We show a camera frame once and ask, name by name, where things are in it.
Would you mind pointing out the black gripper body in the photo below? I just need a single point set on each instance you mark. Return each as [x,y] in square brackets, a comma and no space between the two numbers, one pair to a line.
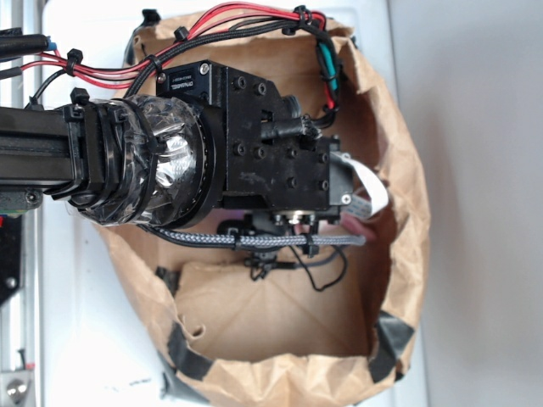
[255,151]

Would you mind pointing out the pink plush bunny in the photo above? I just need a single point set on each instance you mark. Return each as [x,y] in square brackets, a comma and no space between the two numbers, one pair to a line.
[349,225]

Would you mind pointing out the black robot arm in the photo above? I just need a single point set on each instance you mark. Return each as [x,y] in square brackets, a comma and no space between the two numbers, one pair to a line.
[119,161]

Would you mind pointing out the brown paper bag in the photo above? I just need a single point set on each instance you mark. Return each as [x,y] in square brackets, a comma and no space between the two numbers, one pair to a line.
[333,336]

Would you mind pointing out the black mounting plate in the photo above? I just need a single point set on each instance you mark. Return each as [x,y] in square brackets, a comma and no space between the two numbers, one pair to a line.
[10,257]

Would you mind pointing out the aluminium frame rail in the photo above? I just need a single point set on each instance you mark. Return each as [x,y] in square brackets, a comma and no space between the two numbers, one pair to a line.
[21,320]

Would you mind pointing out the silver corner bracket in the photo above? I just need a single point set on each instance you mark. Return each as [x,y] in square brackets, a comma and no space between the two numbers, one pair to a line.
[18,388]

